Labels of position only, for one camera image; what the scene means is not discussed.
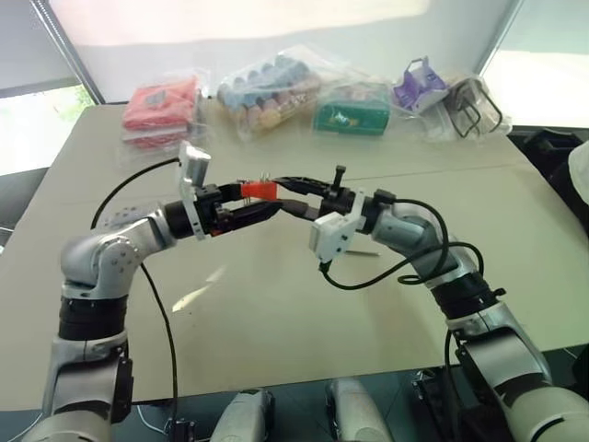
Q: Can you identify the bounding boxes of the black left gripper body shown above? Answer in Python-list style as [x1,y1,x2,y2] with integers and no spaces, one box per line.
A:
[195,182,236,238]

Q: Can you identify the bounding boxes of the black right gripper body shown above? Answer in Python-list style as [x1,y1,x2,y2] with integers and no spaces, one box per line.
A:
[318,165,364,217]

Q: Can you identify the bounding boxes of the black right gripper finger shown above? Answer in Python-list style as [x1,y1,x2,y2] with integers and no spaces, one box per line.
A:
[279,198,330,221]
[271,174,335,195]

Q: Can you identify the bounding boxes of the small orange connector part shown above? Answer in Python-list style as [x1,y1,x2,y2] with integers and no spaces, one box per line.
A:
[240,181,281,202]

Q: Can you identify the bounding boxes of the green box in plastic bag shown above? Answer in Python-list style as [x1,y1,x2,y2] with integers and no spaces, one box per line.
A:
[310,68,393,139]

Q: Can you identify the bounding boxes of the coloured cylinders in plastic bag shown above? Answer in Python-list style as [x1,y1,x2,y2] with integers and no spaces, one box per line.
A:
[215,44,352,142]

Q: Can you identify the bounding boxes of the red packs in plastic bag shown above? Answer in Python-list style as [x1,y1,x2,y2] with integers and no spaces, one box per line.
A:
[117,73,207,160]

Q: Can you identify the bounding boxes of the purple white item in bag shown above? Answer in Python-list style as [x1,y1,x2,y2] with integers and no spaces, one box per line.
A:
[391,55,450,114]

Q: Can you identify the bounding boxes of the silver rounded robot leg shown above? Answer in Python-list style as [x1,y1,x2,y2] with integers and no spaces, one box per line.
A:
[210,389,278,442]
[323,377,393,442]

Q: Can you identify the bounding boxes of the white rounded object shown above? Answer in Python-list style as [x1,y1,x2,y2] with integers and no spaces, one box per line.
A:
[567,141,589,204]

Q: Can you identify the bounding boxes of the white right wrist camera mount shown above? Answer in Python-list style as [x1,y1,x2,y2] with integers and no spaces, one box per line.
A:
[307,188,369,264]

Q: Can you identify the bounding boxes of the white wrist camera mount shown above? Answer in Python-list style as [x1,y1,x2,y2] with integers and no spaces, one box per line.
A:
[307,188,369,264]
[177,141,214,243]

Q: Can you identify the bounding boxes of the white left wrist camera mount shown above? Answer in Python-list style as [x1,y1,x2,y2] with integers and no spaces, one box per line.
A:
[177,141,214,243]

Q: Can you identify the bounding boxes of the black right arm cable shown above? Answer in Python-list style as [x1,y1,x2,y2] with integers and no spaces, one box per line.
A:
[317,189,485,436]

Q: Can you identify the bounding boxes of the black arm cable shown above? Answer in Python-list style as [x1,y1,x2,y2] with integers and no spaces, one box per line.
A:
[89,157,181,427]
[317,189,485,436]

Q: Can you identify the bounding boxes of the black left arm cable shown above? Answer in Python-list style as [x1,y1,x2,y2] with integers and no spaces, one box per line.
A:
[89,157,181,427]

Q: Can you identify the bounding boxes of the black wire clips in bag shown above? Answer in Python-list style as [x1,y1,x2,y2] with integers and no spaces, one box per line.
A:
[422,75,514,145]

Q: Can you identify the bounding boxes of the black bracket under table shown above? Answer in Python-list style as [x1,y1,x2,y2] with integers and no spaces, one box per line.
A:
[410,366,467,442]

